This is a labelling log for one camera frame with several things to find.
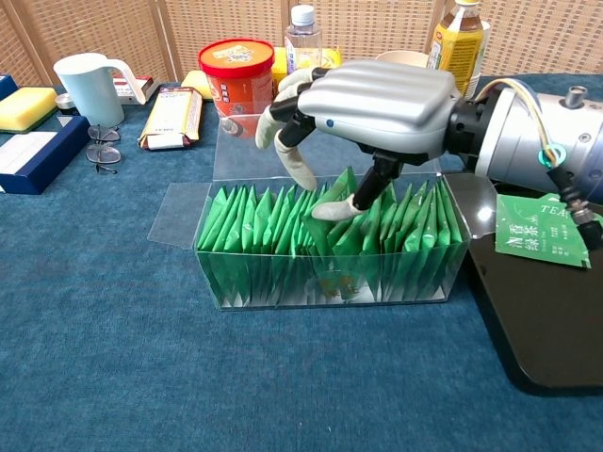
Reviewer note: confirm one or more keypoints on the yellow tea drink bottle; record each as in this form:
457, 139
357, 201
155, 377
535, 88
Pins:
457, 47

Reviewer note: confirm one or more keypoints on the blue Oreo box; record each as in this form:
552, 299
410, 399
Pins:
5, 87

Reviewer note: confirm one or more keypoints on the green tea bag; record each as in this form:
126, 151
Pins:
523, 235
341, 186

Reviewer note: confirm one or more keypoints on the small round metal tin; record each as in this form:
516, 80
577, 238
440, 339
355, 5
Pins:
65, 100

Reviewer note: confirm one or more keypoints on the black plastic tray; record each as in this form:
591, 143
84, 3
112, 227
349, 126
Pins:
542, 320

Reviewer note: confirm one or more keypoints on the row of green tea bags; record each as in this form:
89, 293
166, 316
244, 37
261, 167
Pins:
245, 226

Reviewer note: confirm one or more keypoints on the navy blue open box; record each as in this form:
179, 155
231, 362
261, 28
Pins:
47, 160

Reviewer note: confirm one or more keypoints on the red instant noodle cup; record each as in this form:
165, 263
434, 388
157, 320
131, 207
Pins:
235, 70

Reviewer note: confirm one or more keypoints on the thin-framed eyeglasses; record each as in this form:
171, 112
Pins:
103, 153

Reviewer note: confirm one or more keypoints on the white 3D glasses box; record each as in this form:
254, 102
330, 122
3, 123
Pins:
141, 87

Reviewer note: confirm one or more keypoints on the clear water bottle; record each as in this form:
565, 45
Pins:
304, 42

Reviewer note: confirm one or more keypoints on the teal table cloth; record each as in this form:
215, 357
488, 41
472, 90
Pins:
282, 386

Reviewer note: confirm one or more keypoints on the pale blue kettle jug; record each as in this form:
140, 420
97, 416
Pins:
89, 89

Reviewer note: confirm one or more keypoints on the clear plastic tea box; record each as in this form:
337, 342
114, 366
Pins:
330, 292

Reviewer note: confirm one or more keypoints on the yellow sponge with green pad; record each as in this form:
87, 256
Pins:
26, 106

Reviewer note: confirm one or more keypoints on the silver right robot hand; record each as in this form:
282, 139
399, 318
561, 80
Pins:
386, 108

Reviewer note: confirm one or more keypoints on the yellow snack package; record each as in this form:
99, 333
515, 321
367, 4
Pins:
330, 56

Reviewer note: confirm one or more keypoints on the beige bowl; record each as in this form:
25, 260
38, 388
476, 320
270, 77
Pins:
405, 57

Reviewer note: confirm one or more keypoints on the woven rattan folding screen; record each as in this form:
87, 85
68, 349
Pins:
226, 23

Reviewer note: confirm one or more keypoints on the white orange cracker pack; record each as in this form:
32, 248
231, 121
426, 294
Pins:
172, 117

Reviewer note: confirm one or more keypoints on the plain yellow sponge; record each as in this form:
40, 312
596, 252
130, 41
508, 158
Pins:
195, 85

